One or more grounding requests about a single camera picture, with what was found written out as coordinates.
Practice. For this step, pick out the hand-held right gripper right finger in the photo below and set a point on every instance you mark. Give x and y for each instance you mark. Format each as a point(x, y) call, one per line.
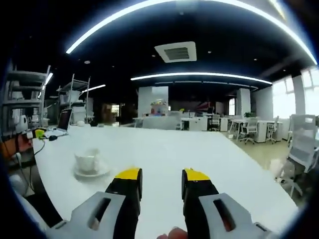
point(199, 196)

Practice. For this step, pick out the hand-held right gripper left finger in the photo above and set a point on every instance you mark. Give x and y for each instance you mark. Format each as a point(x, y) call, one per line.
point(122, 196)

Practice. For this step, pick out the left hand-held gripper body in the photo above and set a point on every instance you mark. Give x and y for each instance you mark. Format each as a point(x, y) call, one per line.
point(30, 135)

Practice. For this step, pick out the white saucer coffee tray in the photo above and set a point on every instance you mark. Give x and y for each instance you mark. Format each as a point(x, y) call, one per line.
point(102, 172)

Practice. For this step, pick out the white coffee cup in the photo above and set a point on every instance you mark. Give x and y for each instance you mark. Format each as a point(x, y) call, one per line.
point(86, 160)

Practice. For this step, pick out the white tabletop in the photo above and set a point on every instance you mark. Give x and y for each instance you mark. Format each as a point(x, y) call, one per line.
point(162, 149)

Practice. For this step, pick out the person's left hand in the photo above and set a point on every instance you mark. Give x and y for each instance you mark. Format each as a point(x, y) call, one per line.
point(25, 143)

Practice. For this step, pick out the person's right hand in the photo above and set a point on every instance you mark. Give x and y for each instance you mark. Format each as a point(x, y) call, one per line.
point(175, 234)

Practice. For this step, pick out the black computer mouse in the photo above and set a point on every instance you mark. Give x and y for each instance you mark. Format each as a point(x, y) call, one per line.
point(52, 138)

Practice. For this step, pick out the white laptop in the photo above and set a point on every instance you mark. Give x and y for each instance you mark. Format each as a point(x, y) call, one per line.
point(64, 119)

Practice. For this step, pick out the metal shelving rack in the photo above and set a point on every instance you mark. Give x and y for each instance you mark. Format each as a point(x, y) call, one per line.
point(23, 99)
point(74, 99)

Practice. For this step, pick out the person's white clothing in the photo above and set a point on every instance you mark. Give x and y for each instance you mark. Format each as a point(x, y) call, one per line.
point(35, 214)

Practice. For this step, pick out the green potted plant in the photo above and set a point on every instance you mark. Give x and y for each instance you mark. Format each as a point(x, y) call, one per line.
point(248, 114)

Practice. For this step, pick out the white mesh office chair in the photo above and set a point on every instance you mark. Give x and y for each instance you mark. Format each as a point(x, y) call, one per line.
point(301, 142)

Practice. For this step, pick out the short ceiling light strip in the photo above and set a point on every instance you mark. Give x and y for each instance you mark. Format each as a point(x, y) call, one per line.
point(199, 74)

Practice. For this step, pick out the ceiling air vent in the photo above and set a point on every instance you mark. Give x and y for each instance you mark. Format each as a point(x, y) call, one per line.
point(175, 51)

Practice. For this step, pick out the long curved ceiling light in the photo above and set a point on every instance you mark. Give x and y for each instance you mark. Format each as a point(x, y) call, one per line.
point(174, 6)

